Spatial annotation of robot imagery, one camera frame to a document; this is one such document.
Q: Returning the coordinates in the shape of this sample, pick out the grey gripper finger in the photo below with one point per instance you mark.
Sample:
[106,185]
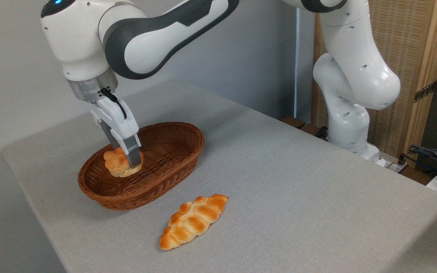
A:
[113,139]
[133,151]

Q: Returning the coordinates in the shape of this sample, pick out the white power strip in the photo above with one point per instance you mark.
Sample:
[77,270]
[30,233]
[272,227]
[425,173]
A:
[391,165]

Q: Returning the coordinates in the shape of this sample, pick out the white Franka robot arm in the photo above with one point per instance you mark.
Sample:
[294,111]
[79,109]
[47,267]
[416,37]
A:
[146,45]

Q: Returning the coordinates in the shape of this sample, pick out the brown wooden base board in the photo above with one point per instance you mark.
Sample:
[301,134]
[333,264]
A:
[298,123]

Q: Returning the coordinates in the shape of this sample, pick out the long braided bread loaf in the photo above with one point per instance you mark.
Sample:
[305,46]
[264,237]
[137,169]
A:
[192,222]

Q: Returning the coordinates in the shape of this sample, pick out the brass screen hinge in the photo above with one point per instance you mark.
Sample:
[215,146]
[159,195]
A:
[425,91]

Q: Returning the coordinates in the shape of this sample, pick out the black plug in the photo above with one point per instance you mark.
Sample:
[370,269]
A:
[322,132]

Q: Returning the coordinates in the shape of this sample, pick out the round knotted bread roll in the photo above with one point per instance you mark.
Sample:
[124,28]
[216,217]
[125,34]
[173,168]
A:
[118,165]

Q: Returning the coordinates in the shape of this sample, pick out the brown oval wicker basket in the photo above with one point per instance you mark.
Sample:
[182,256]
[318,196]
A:
[165,159]

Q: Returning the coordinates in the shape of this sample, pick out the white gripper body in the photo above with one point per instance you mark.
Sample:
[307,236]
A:
[116,119]

